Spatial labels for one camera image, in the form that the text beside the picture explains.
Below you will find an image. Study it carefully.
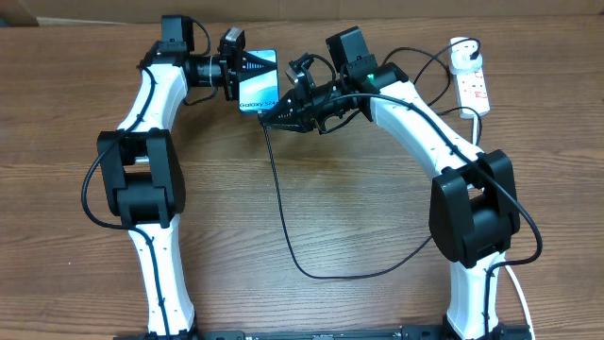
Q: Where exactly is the white charger plug adapter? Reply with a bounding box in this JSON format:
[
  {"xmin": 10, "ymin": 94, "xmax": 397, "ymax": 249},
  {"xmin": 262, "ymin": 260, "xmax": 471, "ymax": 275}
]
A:
[{"xmin": 450, "ymin": 42, "xmax": 483, "ymax": 75}]

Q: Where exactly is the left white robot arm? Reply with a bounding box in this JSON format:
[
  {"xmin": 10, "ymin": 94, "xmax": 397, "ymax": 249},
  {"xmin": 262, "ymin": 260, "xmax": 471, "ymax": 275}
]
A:
[{"xmin": 92, "ymin": 15, "xmax": 278, "ymax": 339}]

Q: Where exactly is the blue Galaxy smartphone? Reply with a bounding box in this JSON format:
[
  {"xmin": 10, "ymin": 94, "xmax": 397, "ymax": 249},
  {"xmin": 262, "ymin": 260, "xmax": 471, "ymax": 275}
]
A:
[{"xmin": 238, "ymin": 68, "xmax": 279, "ymax": 114}]

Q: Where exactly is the white power strip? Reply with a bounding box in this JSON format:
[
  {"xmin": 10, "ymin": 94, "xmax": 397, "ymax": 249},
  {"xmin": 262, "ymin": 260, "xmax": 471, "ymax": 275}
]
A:
[{"xmin": 449, "ymin": 37, "xmax": 491, "ymax": 119}]

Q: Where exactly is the brown cardboard wall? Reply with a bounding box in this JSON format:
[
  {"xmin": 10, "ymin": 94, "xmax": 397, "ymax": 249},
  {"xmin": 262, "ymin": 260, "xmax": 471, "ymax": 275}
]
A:
[{"xmin": 1, "ymin": 0, "xmax": 603, "ymax": 26}]

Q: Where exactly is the white power strip cord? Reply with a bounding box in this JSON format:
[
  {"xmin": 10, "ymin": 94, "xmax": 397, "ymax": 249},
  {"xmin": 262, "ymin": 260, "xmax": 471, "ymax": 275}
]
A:
[{"xmin": 471, "ymin": 115, "xmax": 537, "ymax": 340}]

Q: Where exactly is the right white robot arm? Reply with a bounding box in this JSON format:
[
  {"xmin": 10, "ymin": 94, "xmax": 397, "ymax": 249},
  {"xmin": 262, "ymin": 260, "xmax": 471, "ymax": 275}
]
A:
[{"xmin": 260, "ymin": 26, "xmax": 531, "ymax": 339}]

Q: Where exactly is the black charging cable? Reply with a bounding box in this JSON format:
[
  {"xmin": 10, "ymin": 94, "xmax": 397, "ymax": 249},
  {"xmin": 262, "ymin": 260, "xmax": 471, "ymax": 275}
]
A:
[{"xmin": 257, "ymin": 38, "xmax": 483, "ymax": 281}]

